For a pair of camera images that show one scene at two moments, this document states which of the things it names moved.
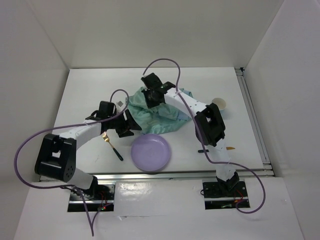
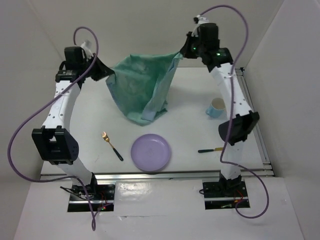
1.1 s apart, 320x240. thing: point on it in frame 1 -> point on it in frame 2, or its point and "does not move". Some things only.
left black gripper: x=130 y=123 -> x=103 y=71
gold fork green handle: x=106 y=138 does not move
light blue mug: x=221 y=104 does not move
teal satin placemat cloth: x=155 y=119 -> x=140 y=84
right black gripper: x=150 y=104 -> x=185 y=51
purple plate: x=151 y=152 does not move
